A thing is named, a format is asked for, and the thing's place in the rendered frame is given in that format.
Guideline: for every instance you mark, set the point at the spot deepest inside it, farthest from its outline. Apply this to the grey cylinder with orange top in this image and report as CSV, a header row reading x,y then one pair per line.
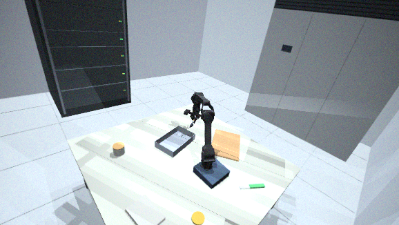
x,y
119,149

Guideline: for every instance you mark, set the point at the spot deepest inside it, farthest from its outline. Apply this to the light wooden board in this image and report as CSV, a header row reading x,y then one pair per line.
x,y
226,145

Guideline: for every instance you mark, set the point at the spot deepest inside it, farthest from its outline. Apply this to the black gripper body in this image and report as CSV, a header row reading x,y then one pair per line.
x,y
195,112

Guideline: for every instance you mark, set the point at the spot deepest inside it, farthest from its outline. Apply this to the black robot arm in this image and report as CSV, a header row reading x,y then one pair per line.
x,y
208,153

